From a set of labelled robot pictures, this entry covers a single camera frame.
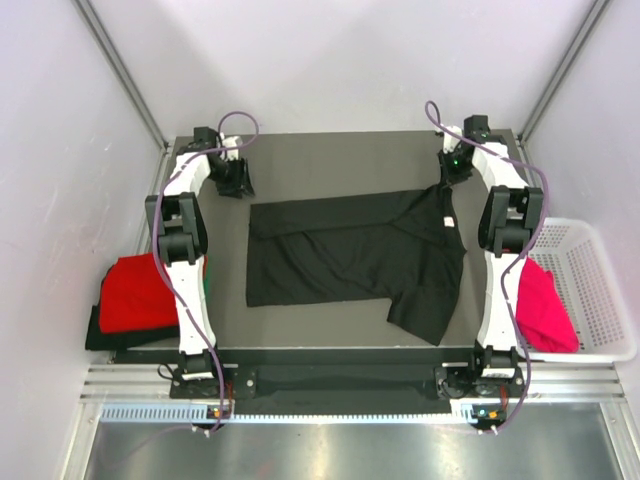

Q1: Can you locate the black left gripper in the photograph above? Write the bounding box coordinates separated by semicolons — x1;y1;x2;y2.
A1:
207;156;255;199

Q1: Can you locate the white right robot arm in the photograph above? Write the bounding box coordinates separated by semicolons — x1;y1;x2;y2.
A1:
431;114;547;396

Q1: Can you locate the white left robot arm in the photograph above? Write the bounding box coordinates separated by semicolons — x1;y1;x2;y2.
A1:
145;127;254;397

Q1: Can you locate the white perforated plastic basket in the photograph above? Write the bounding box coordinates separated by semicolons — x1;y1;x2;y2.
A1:
529;217;637;364

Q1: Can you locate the red folded t shirt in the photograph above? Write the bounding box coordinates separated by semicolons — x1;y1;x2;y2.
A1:
99;253;178;334

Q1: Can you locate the pink t shirt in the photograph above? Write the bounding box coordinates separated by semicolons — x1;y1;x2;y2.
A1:
515;258;580;354

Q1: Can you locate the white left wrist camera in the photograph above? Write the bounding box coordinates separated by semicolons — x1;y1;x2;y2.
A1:
221;135;244;162

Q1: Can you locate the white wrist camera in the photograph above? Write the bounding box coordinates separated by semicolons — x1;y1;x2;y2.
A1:
221;135;244;162
440;126;463;154

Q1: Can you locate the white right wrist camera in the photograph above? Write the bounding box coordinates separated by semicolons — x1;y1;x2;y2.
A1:
440;126;463;154

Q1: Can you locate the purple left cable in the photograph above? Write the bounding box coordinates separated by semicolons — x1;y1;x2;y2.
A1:
149;110;261;436

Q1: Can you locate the purple cable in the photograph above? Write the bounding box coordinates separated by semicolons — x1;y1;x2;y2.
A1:
423;100;551;435
149;110;261;436

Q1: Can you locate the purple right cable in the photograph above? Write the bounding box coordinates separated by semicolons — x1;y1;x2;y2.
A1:
423;100;551;435

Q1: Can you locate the aluminium frame post left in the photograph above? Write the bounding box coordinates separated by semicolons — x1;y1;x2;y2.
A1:
71;0;168;149

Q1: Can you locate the aluminium frame post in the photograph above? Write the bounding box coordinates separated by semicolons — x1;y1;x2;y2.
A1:
71;0;168;149
516;0;612;148

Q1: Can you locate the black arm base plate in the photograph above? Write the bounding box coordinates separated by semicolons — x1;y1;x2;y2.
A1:
168;362;529;404

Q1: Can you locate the aluminium frame post right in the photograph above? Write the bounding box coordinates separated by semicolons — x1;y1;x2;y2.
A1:
516;0;612;148

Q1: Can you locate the grey slotted cable duct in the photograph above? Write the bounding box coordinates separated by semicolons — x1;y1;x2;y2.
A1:
99;402;509;425

